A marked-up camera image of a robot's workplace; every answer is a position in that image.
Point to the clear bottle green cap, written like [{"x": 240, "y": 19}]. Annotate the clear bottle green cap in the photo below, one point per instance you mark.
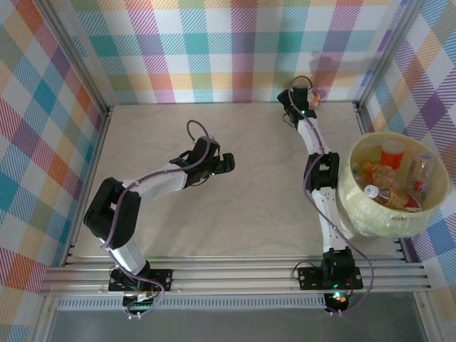
[{"x": 356, "y": 172}]

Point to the orange label bottle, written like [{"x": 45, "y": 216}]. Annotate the orange label bottle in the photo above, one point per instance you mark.
[{"x": 392, "y": 156}]

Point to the red tea bottle white cap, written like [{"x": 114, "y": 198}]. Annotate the red tea bottle white cap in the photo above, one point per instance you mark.
[{"x": 392, "y": 199}]

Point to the clear bottle brown cap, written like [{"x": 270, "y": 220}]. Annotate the clear bottle brown cap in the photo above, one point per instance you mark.
[{"x": 424, "y": 167}]

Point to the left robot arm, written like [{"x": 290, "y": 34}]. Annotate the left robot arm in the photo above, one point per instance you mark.
[{"x": 156, "y": 180}]

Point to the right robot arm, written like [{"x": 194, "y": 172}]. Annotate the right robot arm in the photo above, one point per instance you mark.
[{"x": 327, "y": 213}]

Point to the pale yellow plastic bucket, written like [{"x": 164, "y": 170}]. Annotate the pale yellow plastic bucket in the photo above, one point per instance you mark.
[{"x": 374, "y": 224}]

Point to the left controller board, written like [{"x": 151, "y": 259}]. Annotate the left controller board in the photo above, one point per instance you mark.
[{"x": 140, "y": 304}]

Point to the controller board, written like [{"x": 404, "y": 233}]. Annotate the controller board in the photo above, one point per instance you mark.
[
  {"x": 338, "y": 298},
  {"x": 140, "y": 304}
]

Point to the right controller board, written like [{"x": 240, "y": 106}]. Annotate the right controller board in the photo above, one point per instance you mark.
[{"x": 338, "y": 298}]

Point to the aluminium left side rail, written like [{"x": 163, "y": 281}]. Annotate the aluminium left side rail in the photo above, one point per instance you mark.
[{"x": 96, "y": 160}]

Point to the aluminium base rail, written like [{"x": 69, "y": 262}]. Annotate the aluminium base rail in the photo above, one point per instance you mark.
[{"x": 231, "y": 276}]

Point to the aluminium right frame post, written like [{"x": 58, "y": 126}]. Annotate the aluminium right frame post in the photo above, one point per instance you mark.
[{"x": 392, "y": 46}]

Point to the aluminium frame post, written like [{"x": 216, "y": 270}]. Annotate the aluminium frame post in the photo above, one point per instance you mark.
[
  {"x": 392, "y": 46},
  {"x": 71, "y": 46}
]

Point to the aluminium left frame post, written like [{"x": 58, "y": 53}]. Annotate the aluminium left frame post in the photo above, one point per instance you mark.
[{"x": 71, "y": 46}]

